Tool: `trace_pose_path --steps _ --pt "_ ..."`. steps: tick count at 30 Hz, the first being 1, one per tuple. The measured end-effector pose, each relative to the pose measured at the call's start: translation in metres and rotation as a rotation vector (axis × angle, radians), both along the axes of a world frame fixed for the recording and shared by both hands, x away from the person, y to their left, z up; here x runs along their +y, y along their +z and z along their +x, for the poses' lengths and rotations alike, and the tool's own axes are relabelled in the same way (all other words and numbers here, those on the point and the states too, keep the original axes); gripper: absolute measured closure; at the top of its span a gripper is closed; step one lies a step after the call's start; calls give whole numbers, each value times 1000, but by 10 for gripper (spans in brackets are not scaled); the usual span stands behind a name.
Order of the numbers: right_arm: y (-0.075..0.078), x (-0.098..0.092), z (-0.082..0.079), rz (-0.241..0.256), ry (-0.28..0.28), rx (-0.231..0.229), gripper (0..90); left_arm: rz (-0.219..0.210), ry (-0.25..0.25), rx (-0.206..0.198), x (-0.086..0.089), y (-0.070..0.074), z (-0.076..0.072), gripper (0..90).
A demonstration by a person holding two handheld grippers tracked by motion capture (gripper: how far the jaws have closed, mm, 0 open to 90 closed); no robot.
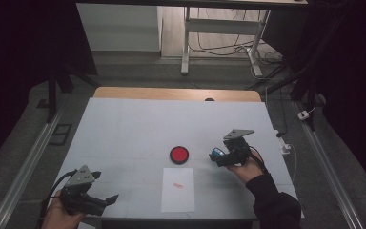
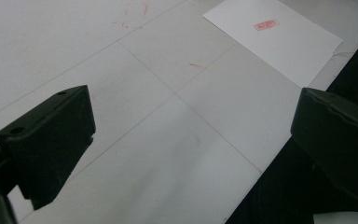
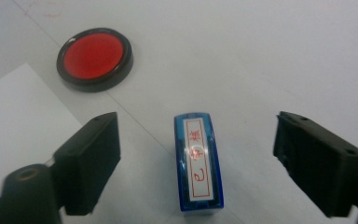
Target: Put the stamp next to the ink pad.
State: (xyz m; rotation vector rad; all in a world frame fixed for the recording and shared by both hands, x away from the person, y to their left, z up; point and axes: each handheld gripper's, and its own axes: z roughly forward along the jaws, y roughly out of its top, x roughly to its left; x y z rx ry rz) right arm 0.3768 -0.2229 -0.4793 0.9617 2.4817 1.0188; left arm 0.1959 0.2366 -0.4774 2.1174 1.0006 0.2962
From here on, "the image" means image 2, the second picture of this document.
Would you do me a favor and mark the white object below table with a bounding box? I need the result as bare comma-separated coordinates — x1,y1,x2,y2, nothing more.
311,212,358,224

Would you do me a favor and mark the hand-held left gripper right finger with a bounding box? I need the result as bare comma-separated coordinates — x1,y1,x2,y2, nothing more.
290,87,358,204

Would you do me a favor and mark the white table cover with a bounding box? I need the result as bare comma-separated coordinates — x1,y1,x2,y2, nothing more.
0,0,358,224

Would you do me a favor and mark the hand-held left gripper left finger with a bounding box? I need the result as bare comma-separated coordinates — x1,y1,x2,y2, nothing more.
0,84,97,211

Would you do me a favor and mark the white paper sheet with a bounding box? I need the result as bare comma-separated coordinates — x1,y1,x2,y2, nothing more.
202,0,345,89

